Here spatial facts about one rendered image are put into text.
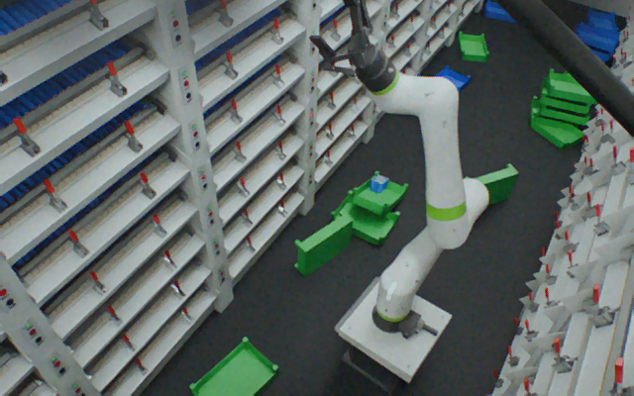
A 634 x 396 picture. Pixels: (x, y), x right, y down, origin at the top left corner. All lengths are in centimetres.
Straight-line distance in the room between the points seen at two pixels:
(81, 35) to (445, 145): 91
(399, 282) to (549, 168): 175
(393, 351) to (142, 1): 141
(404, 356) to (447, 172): 81
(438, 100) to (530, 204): 187
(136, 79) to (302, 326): 137
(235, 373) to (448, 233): 117
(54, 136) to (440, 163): 96
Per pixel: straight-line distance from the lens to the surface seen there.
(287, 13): 205
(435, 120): 132
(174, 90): 154
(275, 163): 226
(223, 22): 167
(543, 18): 46
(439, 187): 144
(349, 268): 256
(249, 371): 229
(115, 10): 138
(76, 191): 147
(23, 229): 143
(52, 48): 128
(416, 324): 200
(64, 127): 136
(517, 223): 297
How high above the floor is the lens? 208
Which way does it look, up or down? 46 degrees down
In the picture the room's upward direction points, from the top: 3 degrees clockwise
